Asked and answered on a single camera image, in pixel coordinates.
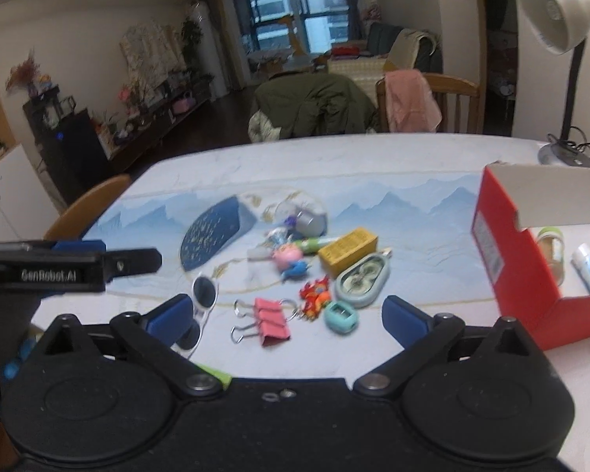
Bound lamp power cable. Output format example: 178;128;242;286
544;125;590;169

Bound blue small toy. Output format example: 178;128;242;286
281;260;309;281

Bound pink binder clip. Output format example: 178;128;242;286
230;299;291;346

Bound red crab toy keychain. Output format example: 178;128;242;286
299;276;331;321

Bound olive green jacket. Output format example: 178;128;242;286
248;74;379;143

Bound grey correction tape dispenser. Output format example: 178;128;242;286
334;248;392;309

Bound pink cloth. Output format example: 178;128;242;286
385;69;442;133

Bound pink pig toy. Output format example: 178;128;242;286
271;243;304;272

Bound white desk lamp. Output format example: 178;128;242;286
513;0;590;167

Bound yellow plastic block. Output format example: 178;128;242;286
317;227;378;278

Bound white frame sunglasses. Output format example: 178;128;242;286
175;274;218;359

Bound teal small round case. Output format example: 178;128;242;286
323;301;359;335

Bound white cabinet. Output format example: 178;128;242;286
0;145;59;242

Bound red cardboard box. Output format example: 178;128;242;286
471;163;590;350

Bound dark tv cabinet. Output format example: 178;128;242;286
23;76;211;205

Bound green glue pen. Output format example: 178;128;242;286
293;236;337;254

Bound wooden chair with pink cloth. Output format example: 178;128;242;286
375;72;481;134

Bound wooden chair left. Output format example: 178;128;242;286
43;174;132;241

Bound sofa with blanket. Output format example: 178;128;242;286
325;21;443;74

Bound green cap jar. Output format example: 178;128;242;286
536;226;565;286

